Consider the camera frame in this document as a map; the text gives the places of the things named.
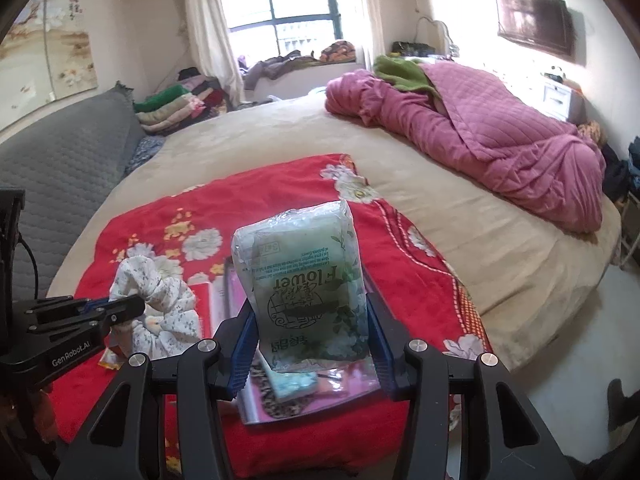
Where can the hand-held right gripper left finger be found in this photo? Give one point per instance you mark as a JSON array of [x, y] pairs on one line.
[[244, 355]]

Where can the pink quilted blanket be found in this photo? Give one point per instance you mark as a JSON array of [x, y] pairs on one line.
[[475, 125]]

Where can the white floral scrunchie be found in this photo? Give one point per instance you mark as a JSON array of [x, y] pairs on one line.
[[165, 300]]

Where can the green floral tissue pack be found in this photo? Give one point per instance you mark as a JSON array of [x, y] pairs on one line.
[[300, 285]]

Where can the red tissue pack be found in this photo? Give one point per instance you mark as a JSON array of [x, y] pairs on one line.
[[212, 310]]

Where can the leopard print scrunchie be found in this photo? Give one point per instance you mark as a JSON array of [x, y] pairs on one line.
[[265, 400]]

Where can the grey quilted headboard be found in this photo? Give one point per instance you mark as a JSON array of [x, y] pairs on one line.
[[60, 160]]

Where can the pile of folded clothes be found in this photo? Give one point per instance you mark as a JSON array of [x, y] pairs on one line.
[[175, 105]]

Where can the green fleece blanket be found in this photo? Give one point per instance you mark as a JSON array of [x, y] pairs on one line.
[[400, 72]]

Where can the black bag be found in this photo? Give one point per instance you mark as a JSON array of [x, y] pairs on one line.
[[412, 48]]

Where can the person's leg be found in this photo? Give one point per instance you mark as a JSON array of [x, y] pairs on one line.
[[617, 410]]

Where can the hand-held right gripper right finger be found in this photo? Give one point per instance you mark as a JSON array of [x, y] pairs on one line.
[[380, 355]]

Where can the grey clothes on window seat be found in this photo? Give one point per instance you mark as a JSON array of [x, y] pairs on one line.
[[277, 65]]

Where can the colourful floral bundle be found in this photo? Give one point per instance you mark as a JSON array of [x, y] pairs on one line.
[[338, 51]]

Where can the wall-mounted television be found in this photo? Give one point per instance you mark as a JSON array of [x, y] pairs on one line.
[[532, 22]]

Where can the small orange packet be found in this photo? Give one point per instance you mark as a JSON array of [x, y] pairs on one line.
[[332, 384]]

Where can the white nightstand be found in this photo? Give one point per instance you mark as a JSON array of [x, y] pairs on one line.
[[557, 100]]

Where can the blue patterned pillow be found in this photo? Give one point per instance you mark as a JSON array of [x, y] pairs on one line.
[[145, 152]]

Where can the white curtain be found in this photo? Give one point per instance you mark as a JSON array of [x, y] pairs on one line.
[[207, 25], [369, 15]]

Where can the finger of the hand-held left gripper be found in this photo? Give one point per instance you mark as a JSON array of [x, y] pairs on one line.
[[60, 307], [120, 310]]

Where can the red floral blanket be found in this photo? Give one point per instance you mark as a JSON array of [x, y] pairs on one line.
[[280, 185]]

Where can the black and white toy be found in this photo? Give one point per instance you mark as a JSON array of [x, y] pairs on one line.
[[556, 73]]

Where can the dark shallow storage box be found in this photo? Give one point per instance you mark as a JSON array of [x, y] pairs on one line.
[[370, 380]]

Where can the dark clothes heap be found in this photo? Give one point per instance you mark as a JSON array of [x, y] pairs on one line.
[[625, 170]]

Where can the bed with beige sheet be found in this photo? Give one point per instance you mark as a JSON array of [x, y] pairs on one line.
[[450, 185]]

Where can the light teal patterned packet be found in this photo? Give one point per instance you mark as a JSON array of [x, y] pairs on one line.
[[295, 386]]

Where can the floral wall painting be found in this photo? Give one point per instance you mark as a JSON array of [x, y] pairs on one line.
[[50, 55]]

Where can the white metal rack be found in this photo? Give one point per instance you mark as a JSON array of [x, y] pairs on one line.
[[631, 235]]

